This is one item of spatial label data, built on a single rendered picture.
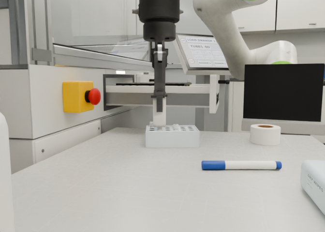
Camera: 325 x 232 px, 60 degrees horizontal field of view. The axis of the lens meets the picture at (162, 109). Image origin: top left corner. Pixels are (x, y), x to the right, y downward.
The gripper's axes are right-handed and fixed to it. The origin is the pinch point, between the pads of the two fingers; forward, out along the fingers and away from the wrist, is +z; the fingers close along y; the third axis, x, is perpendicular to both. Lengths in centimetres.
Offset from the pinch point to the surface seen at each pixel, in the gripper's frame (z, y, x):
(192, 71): -11, -100, 21
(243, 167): 7.3, 19.4, 14.4
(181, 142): 6.8, 3.2, 5.1
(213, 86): -5.4, -11.9, 15.1
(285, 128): 10, -32, 45
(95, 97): -3.5, 1.1, -14.8
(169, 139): 6.1, 3.2, 2.2
